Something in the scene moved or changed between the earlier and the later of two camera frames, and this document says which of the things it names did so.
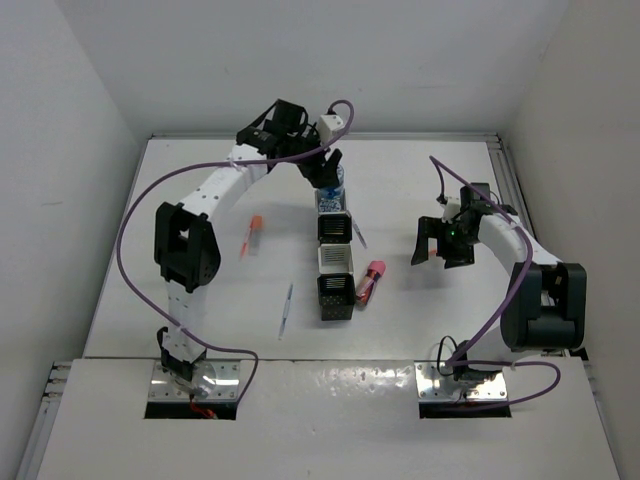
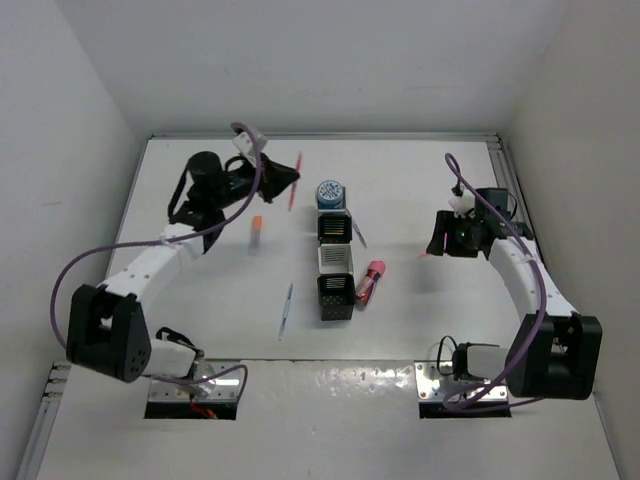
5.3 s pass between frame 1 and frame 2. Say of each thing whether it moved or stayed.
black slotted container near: stayed
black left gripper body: moved
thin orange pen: moved
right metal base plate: stayed
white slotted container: stayed
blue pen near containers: stayed
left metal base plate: stayed
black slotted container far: stayed
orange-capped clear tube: stayed
